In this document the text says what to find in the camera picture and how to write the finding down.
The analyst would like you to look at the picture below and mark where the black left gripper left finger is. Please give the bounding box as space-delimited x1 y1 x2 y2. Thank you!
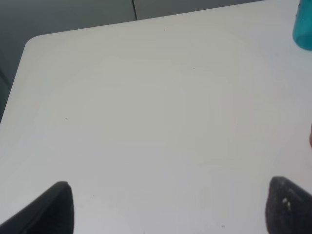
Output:
0 181 74 234

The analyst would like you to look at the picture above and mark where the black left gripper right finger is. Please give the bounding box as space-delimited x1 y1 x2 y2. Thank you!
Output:
265 176 312 234

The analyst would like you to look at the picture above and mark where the teal translucent plastic cup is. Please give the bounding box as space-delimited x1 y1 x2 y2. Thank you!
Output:
292 0 312 51

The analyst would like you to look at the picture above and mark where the red plastic cup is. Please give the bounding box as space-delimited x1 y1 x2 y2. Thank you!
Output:
309 125 312 147

